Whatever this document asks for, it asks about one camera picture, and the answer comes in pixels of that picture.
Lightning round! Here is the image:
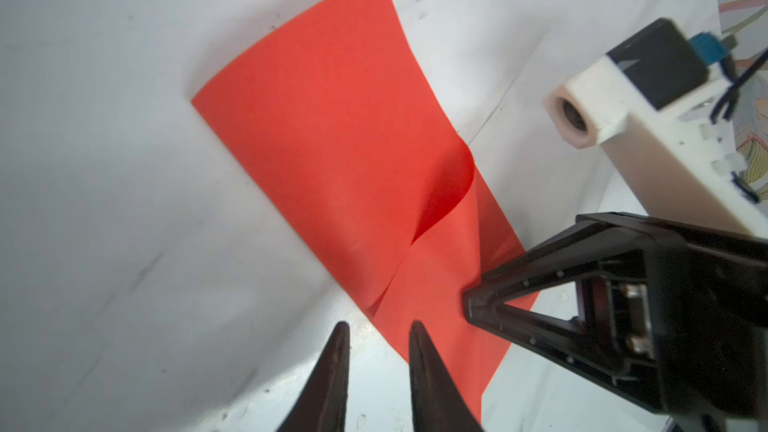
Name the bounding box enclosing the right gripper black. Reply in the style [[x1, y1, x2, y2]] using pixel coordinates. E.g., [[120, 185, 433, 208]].
[[462, 213, 767, 431]]

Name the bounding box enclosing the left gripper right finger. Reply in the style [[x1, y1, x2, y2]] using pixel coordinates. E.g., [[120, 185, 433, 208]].
[[408, 321, 483, 432]]

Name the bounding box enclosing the red square paper sheet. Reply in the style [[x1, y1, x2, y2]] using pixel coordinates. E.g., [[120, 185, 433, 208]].
[[192, 0, 523, 417]]

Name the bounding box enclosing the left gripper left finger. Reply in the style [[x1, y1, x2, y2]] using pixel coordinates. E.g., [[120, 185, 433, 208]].
[[277, 321, 351, 432]]

